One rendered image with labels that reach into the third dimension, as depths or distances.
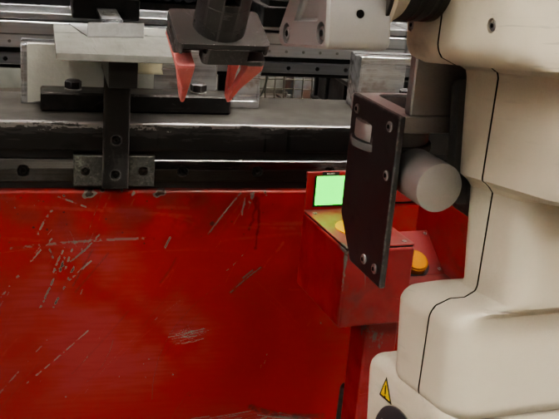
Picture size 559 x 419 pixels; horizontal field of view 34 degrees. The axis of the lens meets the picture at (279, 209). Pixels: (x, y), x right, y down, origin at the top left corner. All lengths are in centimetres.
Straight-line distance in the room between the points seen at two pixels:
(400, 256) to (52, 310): 58
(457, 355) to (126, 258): 81
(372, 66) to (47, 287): 66
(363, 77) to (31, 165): 59
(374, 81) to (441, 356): 90
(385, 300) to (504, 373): 51
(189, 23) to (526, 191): 44
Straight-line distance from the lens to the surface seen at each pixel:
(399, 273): 129
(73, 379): 158
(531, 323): 80
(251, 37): 101
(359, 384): 141
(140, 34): 142
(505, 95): 75
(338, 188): 137
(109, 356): 156
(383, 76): 163
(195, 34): 100
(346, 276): 125
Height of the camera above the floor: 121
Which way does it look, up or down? 19 degrees down
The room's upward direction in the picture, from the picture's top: 5 degrees clockwise
